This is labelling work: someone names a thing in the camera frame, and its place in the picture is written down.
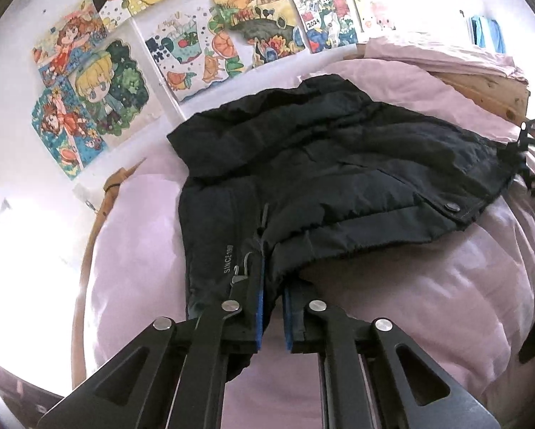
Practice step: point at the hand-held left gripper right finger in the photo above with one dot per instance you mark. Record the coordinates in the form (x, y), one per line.
(287, 321)

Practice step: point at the blue hanging cloth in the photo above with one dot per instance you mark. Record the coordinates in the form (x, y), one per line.
(489, 33)

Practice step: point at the white wall socket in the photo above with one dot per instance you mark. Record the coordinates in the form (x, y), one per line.
(85, 193)

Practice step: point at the dark wooden furniture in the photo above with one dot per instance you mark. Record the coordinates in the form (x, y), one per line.
(21, 388)

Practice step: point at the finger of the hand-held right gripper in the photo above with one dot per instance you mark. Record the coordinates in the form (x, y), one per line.
(527, 143)

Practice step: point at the wooden bed frame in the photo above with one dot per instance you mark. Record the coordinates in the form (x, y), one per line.
(82, 286)

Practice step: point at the group of colourful wall drawings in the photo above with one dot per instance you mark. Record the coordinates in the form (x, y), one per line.
(97, 85)

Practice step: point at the folded pink blanket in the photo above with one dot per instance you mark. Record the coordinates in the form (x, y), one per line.
(450, 58)

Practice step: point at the bright window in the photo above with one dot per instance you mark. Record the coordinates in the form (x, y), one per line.
(21, 277)

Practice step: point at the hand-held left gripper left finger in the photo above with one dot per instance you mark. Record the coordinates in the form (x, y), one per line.
(259, 317)

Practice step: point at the pink bed sheet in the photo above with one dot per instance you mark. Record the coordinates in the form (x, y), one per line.
(406, 299)

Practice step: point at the black padded jacket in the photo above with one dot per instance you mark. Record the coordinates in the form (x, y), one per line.
(339, 165)

